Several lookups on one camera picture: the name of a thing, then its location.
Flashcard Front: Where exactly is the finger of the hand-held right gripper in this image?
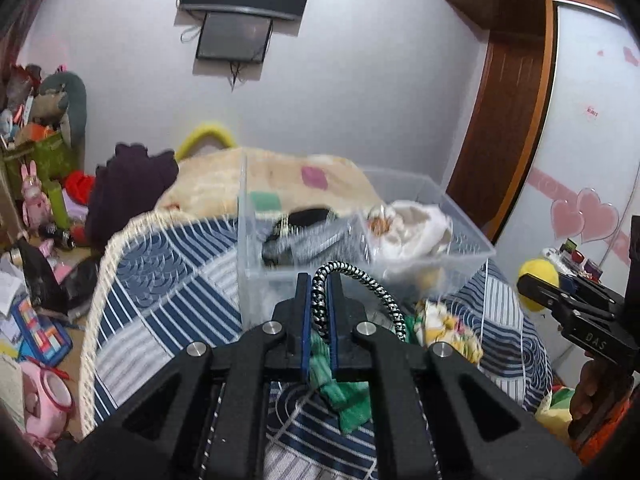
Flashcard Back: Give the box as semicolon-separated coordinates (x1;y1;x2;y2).
517;273;626;322
551;304;640;373

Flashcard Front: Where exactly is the white cloth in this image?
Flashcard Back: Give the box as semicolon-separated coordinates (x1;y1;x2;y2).
367;200;455;281

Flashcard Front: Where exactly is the television cable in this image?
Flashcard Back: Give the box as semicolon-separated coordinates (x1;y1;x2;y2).
227;57;248;92

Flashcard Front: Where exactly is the grey plush toy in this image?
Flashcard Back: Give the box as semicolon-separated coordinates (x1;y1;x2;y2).
27;70;88;148

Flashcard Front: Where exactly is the yellow plush ring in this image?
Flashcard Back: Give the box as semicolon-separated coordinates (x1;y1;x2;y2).
175;121;237;162

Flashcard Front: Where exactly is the pink rabbit toy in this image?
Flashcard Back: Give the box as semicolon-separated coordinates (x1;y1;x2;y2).
21;160;53;233

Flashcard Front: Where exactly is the yellow plush ball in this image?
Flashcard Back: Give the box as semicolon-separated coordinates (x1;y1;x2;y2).
518;258;561;314

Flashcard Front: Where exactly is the beige plush blanket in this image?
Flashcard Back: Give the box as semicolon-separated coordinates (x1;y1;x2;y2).
154;146;387;222

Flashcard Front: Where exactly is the green knitted cloth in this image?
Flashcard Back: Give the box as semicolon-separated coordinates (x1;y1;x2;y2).
306;332;375;435

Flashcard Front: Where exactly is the blue colourful toy box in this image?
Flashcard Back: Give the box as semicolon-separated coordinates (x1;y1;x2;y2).
10;294;73;367

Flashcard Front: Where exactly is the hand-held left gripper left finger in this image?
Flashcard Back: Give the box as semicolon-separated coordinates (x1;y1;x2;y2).
55;272;310;480

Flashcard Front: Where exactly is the black white braided cord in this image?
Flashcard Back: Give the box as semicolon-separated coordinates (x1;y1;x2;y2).
310;260;408;345

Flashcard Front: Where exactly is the dark purple cloth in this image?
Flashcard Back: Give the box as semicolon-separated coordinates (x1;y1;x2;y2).
85;143;180;253

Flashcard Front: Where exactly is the yellow floral cloth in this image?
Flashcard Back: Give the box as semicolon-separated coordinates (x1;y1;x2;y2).
414;299;485;363

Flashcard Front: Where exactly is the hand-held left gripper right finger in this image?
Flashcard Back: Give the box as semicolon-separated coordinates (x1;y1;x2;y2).
329;274;586;480

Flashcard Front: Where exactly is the yellow green plush toy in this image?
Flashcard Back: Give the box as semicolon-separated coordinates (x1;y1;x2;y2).
534;386;581;453

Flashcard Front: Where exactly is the black plastic bag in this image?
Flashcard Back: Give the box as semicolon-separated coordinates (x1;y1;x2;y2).
17;237;101;318

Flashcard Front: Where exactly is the brown wooden wardrobe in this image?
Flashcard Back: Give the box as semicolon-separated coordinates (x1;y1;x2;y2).
441;0;621;243

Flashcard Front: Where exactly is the small black monitor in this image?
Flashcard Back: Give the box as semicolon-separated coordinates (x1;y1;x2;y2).
195;11;274;64

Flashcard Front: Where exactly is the clear plastic storage box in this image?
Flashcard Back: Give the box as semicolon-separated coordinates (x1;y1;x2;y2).
237;154;497;333

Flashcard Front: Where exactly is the person's right hand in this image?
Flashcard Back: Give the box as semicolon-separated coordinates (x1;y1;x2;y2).
570;359;636;423

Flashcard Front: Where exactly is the black grey cloth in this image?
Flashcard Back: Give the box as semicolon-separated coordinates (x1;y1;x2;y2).
261;207;351;268

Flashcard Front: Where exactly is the blue striped patchwork blanket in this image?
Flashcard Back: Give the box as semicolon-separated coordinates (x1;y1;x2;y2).
80;210;557;480

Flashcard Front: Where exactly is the white door with pink hearts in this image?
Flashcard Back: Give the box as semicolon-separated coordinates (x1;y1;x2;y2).
500;0;640;301

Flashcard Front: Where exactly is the red cloth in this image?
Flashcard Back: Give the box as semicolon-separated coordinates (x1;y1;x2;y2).
64;170;98;206

